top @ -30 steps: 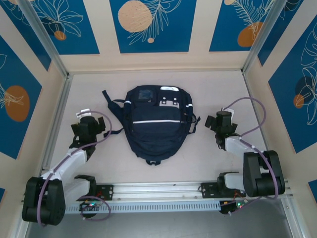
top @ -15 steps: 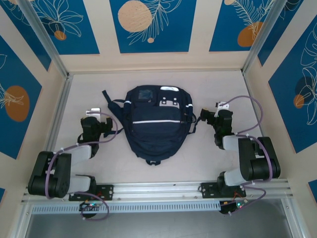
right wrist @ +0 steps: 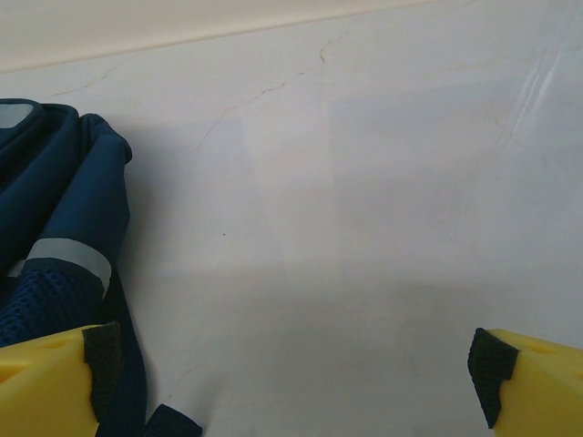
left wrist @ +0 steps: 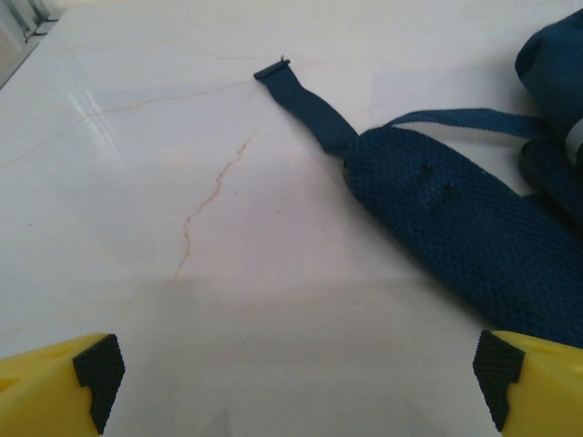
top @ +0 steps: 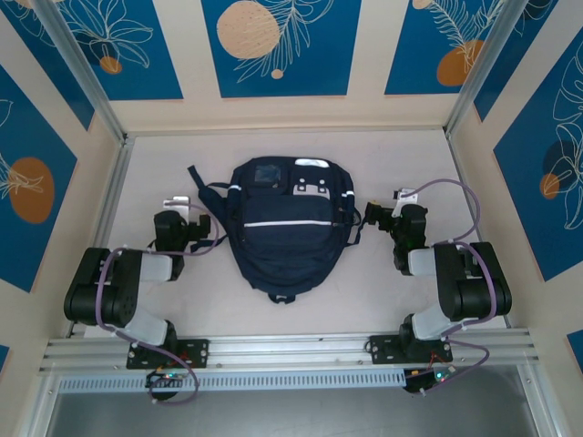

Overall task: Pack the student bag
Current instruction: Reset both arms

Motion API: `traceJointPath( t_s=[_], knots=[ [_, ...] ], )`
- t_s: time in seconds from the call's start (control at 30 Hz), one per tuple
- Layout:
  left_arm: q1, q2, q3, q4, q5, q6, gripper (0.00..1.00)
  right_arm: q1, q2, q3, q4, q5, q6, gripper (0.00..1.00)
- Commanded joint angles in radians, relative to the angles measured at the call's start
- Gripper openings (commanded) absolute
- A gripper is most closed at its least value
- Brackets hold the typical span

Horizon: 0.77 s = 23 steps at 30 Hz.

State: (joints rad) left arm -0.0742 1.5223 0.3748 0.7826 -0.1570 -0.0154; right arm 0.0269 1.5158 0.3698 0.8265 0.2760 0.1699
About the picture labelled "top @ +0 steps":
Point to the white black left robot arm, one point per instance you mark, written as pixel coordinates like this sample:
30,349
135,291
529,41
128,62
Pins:
114,287

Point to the grey metal sheet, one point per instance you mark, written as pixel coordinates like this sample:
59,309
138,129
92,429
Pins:
291,414

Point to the navy blue backpack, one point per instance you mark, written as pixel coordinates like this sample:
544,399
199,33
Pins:
282,236

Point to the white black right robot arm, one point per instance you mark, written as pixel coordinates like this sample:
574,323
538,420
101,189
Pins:
473,282

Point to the aluminium side rail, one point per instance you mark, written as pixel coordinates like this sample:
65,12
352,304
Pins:
114,191

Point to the aluminium frame post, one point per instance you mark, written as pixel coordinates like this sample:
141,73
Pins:
478,68
86,77

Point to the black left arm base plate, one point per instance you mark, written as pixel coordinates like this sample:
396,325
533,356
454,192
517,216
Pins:
200,352

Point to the aluminium mounting rail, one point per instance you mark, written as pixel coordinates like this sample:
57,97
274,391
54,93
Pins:
282,346

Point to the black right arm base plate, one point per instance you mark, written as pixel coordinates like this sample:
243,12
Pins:
382,348

